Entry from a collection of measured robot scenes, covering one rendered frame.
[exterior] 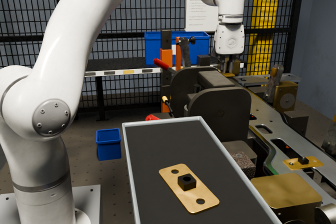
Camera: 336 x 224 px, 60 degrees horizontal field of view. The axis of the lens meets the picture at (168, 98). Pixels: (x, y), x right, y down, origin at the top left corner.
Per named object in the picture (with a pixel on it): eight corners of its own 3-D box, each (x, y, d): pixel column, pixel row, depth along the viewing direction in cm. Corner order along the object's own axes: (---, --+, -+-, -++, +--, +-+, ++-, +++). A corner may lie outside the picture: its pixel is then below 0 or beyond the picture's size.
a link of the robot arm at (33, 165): (24, 200, 58) (1, 87, 49) (-5, 161, 70) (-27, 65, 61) (79, 175, 66) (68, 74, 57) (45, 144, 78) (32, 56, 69)
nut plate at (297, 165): (313, 156, 69) (314, 152, 69) (324, 165, 66) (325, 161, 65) (281, 161, 68) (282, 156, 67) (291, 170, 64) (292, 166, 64)
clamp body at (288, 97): (292, 167, 117) (307, 85, 105) (265, 170, 115) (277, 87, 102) (283, 158, 123) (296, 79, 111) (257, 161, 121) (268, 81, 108)
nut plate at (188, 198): (221, 205, 31) (222, 195, 31) (190, 216, 30) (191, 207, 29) (183, 164, 38) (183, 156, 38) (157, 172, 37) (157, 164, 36)
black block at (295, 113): (303, 190, 104) (319, 115, 94) (278, 193, 102) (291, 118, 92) (294, 180, 109) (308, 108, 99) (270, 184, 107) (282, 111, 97)
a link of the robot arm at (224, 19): (222, 15, 94) (221, 25, 95) (247, 15, 96) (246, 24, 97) (213, 13, 102) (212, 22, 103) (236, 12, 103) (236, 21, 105)
